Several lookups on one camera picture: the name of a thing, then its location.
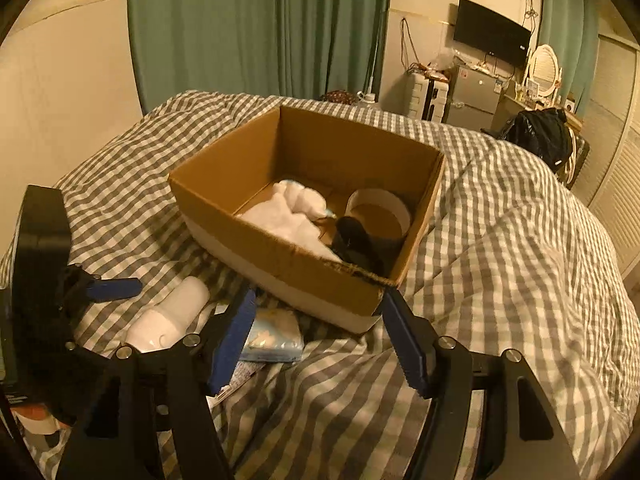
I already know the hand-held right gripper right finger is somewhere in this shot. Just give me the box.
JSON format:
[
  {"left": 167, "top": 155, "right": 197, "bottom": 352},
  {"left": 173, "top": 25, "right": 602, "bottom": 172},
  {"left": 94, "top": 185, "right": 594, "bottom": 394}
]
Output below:
[{"left": 382, "top": 290, "right": 576, "bottom": 480}]

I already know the black strap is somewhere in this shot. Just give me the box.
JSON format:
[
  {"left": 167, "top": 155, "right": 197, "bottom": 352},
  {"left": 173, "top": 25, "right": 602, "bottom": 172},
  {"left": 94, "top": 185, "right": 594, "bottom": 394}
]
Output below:
[{"left": 331, "top": 215, "right": 396, "bottom": 277}]

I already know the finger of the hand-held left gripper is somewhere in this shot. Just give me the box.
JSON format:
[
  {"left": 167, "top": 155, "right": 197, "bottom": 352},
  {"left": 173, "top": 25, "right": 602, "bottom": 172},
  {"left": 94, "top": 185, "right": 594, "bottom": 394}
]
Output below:
[{"left": 85, "top": 277, "right": 142, "bottom": 303}]

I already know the wall television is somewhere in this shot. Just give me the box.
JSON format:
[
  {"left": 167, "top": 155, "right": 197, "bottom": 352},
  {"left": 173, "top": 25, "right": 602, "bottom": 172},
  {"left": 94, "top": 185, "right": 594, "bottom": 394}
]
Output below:
[{"left": 453, "top": 0, "right": 532, "bottom": 67}]

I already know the white drawer unit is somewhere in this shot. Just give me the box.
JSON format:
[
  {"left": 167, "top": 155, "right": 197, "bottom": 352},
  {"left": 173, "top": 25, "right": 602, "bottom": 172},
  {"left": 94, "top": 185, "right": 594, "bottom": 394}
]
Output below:
[{"left": 406, "top": 71, "right": 435, "bottom": 121}]

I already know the tape roll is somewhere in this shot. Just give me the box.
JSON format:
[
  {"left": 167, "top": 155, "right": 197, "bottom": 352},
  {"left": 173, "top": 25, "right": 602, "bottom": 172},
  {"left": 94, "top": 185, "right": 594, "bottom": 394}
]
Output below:
[{"left": 345, "top": 188, "right": 412, "bottom": 246}]

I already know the green curtain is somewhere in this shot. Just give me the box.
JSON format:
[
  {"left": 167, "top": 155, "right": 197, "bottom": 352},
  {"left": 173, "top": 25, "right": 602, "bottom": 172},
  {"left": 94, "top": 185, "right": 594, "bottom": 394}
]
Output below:
[
  {"left": 537, "top": 0, "right": 601, "bottom": 106},
  {"left": 125, "top": 0, "right": 393, "bottom": 113}
]

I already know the black bag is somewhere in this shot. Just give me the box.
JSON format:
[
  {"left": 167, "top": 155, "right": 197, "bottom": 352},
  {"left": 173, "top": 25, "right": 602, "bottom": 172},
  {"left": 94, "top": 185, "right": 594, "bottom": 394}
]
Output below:
[{"left": 492, "top": 107, "right": 576, "bottom": 171}]

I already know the white louvered wardrobe door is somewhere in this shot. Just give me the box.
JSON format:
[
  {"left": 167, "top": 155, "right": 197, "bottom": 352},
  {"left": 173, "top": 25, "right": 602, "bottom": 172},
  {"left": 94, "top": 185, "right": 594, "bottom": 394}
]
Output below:
[{"left": 572, "top": 32, "right": 640, "bottom": 281}]

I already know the white oval mirror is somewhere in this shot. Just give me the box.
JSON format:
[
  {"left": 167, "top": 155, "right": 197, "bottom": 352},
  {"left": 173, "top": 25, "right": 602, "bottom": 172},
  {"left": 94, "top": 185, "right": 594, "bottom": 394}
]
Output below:
[{"left": 525, "top": 44, "right": 562, "bottom": 103}]

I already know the blue tissue packet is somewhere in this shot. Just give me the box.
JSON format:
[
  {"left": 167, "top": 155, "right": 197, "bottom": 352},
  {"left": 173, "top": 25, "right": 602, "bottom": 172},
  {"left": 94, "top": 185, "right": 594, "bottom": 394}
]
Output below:
[{"left": 239, "top": 307, "right": 305, "bottom": 363}]

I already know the checkered blanket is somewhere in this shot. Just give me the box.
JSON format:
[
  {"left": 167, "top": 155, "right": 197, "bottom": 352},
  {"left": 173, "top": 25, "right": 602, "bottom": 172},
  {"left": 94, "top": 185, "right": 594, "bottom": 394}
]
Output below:
[{"left": 0, "top": 91, "right": 633, "bottom": 480}]

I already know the grey mini fridge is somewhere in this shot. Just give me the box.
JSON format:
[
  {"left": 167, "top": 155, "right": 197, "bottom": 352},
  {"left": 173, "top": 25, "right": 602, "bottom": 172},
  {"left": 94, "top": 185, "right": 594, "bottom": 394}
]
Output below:
[{"left": 442, "top": 66, "right": 507, "bottom": 131}]

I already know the white cloth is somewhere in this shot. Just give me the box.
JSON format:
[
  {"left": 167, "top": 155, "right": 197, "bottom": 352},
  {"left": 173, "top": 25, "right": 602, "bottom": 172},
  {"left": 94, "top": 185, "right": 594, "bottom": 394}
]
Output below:
[{"left": 240, "top": 179, "right": 346, "bottom": 263}]

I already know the cardboard box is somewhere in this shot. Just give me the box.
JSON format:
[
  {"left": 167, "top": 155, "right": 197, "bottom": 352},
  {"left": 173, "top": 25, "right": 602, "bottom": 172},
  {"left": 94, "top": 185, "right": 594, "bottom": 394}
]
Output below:
[{"left": 168, "top": 104, "right": 446, "bottom": 335}]

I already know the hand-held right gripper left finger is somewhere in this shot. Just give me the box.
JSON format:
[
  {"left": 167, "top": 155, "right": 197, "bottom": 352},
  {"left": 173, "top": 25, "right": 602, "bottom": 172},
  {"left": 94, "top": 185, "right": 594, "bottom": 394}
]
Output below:
[{"left": 55, "top": 288, "right": 257, "bottom": 480}]

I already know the white plastic bottle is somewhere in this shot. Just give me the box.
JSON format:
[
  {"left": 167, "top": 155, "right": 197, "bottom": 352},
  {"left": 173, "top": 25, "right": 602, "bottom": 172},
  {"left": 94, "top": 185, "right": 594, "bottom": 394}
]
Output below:
[{"left": 125, "top": 276, "right": 211, "bottom": 353}]

